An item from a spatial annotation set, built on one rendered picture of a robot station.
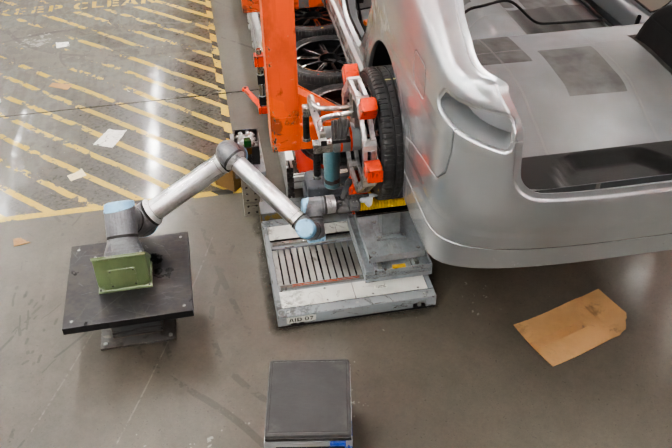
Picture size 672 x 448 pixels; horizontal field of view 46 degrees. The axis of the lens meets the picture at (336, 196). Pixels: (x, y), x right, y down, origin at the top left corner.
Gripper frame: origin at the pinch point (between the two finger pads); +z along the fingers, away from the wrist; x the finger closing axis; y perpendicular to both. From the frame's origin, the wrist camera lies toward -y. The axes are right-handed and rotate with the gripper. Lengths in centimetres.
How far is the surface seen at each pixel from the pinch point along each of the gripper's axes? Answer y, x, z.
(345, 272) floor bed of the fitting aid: 34, -48, -13
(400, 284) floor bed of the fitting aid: 44, -35, 13
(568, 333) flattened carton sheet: 80, -9, 89
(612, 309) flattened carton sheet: 72, -15, 117
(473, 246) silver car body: 35, 74, 22
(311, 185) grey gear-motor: -16, -49, -25
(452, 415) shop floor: 107, 17, 17
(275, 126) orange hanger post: -49, -41, -41
